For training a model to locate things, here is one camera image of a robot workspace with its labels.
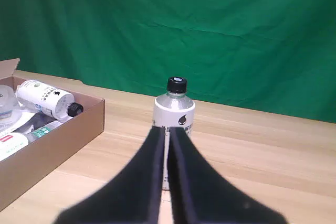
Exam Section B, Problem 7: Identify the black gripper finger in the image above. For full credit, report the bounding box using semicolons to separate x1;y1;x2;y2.
52;125;166;224
167;126;289;224

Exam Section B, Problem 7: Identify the white bottle black cap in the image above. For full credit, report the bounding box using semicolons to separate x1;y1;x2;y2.
16;79;85;122
152;76;196;192

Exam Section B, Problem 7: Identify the brown cardboard box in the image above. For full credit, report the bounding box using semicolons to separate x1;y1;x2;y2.
0;58;106;213

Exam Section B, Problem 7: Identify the clear bottle green cap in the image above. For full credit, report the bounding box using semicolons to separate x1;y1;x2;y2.
0;118;74;163

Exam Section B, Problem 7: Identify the white paper sheet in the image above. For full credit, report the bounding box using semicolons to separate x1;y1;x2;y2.
0;108;37;133

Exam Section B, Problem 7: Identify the clear tape roll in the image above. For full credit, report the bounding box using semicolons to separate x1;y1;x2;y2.
0;84;19;120

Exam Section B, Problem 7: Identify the green backdrop cloth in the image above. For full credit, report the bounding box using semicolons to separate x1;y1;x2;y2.
0;0;336;124

